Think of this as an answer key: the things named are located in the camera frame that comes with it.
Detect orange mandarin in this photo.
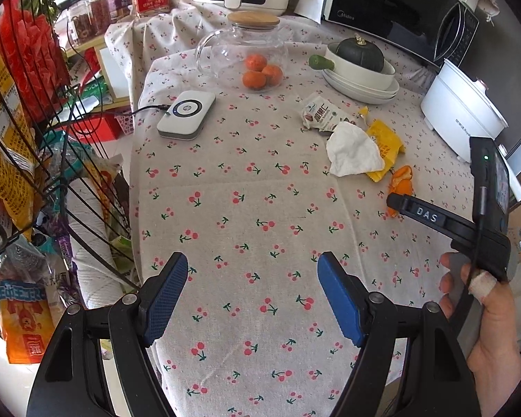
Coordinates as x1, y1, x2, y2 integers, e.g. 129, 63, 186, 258
262, 64, 283, 88
243, 54, 268, 72
242, 71, 267, 90

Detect glass teapot wooden lid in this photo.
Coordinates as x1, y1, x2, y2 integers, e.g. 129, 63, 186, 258
195, 10, 288, 92

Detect right orange mandarin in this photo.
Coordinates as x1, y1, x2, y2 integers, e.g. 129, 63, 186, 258
262, 64, 283, 88

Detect front orange mandarin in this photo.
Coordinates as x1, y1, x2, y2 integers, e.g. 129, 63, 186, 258
242, 71, 267, 90

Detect white paper towel roll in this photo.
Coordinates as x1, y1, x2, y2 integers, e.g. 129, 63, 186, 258
65, 178, 134, 309

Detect left orange mandarin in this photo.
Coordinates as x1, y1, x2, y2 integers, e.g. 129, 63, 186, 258
243, 54, 268, 72

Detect black wire rack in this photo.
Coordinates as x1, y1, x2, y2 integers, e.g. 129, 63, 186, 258
0, 0, 139, 305

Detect white wireless charger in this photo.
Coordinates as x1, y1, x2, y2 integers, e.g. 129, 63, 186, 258
157, 90, 216, 140

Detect cherry print tablecloth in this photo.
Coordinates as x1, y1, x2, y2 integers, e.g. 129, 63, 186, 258
106, 0, 450, 416

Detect red packaging in rack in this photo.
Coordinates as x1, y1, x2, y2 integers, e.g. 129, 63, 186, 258
0, 0, 70, 122

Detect stacked white bowls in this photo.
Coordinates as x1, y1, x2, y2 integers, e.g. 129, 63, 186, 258
322, 42, 400, 105

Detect yellow snack wrapper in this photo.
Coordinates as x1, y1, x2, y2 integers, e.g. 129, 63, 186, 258
366, 118, 405, 183

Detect orange snack bag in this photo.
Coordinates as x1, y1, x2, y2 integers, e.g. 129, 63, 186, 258
0, 280, 54, 364

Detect white crumpled tissue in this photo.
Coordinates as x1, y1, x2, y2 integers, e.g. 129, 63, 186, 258
326, 122, 385, 177

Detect glass jar dark contents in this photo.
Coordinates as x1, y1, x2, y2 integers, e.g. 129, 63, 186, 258
85, 0, 111, 35

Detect white red snack packet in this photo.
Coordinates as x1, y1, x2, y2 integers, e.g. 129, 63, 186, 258
300, 93, 357, 133

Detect white electric cooking pot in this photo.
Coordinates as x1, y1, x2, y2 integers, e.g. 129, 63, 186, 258
420, 57, 521, 203

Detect black microwave oven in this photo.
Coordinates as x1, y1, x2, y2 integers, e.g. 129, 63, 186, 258
323, 0, 479, 67

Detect person's right hand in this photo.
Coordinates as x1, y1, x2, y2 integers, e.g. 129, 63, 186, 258
439, 264, 521, 416

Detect green cucumber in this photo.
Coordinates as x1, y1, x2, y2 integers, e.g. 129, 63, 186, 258
308, 55, 335, 71

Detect dark green pumpkin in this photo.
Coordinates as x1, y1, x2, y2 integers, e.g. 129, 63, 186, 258
335, 35, 384, 73

